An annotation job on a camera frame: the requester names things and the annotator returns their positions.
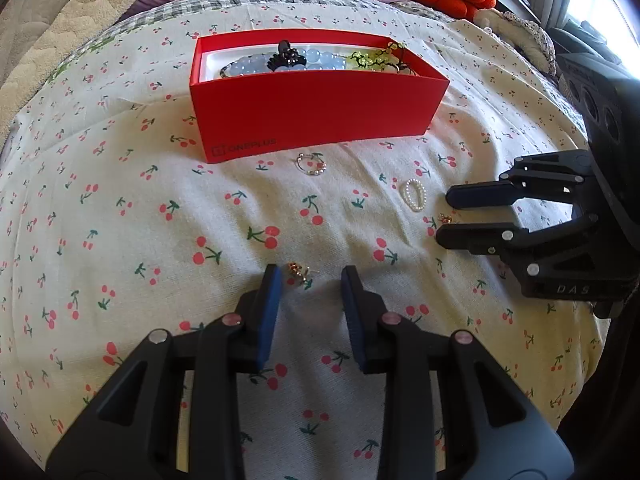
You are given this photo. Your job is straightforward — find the beige fleece blanket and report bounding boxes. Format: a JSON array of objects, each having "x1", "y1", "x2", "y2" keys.
[{"x1": 0, "y1": 0, "x2": 178, "y2": 133}]

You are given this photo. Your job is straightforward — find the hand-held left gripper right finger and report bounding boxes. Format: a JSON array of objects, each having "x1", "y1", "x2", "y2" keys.
[{"x1": 340, "y1": 266, "x2": 573, "y2": 480}]

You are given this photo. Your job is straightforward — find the small pearl ring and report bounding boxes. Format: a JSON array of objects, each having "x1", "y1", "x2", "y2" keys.
[{"x1": 400, "y1": 178, "x2": 427, "y2": 212}]

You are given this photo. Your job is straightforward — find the white floral trimmed cushion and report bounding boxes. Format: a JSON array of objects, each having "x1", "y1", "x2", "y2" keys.
[{"x1": 472, "y1": 7, "x2": 557, "y2": 77}]

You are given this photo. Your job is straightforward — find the green bead flower ornament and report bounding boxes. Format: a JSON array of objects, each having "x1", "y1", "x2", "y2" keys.
[{"x1": 347, "y1": 44, "x2": 408, "y2": 74}]

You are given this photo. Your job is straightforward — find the black flower hair clip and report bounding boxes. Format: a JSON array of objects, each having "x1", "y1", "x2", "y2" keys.
[{"x1": 265, "y1": 38, "x2": 309, "y2": 71}]

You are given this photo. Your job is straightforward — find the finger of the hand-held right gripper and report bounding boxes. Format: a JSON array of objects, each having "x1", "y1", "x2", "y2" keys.
[
  {"x1": 446, "y1": 149, "x2": 594, "y2": 212},
  {"x1": 435, "y1": 214, "x2": 599, "y2": 283}
]

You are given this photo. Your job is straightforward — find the silver hoop earring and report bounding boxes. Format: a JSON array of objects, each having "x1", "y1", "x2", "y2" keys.
[{"x1": 296, "y1": 152, "x2": 329, "y2": 177}]

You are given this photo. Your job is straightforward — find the red cardboard box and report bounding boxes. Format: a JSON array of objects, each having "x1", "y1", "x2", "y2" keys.
[{"x1": 189, "y1": 30, "x2": 450, "y2": 164}]

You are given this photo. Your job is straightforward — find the light blue bead bracelet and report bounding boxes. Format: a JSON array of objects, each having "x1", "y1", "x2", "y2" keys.
[{"x1": 227, "y1": 46, "x2": 349, "y2": 79}]

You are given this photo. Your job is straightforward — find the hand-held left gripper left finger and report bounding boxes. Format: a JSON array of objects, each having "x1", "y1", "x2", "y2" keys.
[{"x1": 45, "y1": 263, "x2": 284, "y2": 480}]

